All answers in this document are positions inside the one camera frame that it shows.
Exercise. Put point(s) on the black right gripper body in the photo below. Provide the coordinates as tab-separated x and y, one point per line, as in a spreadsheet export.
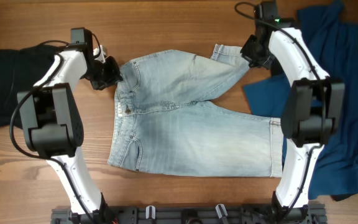
257	53

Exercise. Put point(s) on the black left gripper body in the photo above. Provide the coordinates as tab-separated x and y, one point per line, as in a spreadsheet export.
103	73

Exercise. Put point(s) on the light blue denim shorts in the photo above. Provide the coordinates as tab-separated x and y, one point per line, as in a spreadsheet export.
167	123

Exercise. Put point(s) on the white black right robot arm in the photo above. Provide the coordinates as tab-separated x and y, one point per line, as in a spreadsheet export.
311	114

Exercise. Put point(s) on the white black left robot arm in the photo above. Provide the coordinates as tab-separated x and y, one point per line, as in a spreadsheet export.
54	132

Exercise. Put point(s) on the black folded garment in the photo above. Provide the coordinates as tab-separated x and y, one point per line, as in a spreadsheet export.
19	70

